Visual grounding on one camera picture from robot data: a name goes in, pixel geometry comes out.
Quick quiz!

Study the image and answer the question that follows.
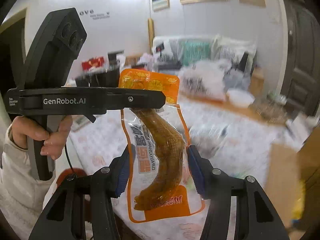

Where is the orange duck neck packet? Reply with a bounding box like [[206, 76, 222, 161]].
[[119, 69, 206, 223]]

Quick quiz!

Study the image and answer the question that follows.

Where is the white sleeve forearm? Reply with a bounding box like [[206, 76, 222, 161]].
[[1, 127, 54, 239]]

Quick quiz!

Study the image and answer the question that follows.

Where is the person's left hand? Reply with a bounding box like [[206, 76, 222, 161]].
[[11, 115, 73, 160]]

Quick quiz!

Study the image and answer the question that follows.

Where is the clear plastic tray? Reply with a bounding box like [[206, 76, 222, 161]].
[[249, 98, 289, 125]]

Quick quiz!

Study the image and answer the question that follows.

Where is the white plastic bowl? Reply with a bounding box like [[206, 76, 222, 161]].
[[226, 88, 255, 108]]

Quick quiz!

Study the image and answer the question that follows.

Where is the dark wooden door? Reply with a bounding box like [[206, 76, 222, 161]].
[[281, 0, 319, 116]]

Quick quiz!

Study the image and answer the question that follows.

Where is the small cardboard box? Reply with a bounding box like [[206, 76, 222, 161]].
[[249, 67, 265, 96]]

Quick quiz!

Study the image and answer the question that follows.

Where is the white plastic shopping bag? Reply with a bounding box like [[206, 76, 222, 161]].
[[178, 59, 232, 102]]

